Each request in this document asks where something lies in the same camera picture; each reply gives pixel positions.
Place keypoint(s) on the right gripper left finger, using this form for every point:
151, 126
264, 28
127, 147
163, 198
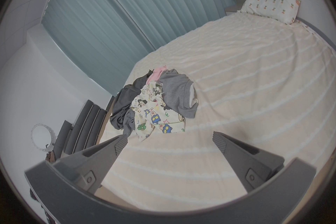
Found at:
97, 162

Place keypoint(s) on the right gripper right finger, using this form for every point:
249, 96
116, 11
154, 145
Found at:
244, 162

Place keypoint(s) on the white printed pyjama top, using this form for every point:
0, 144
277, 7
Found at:
149, 118

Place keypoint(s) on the black padded chair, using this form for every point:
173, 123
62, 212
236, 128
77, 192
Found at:
84, 128

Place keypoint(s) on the round white mirror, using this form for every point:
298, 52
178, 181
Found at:
41, 136

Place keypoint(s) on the dark grey garment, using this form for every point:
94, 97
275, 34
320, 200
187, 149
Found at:
122, 106

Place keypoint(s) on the bed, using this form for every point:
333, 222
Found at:
249, 81

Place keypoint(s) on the grey knitted top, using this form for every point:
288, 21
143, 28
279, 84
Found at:
175, 91

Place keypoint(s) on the pink garment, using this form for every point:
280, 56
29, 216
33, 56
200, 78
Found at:
157, 73

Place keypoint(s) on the grey bedside table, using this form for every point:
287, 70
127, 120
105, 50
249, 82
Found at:
236, 5

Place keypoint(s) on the white printed pillow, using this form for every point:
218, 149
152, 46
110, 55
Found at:
273, 5

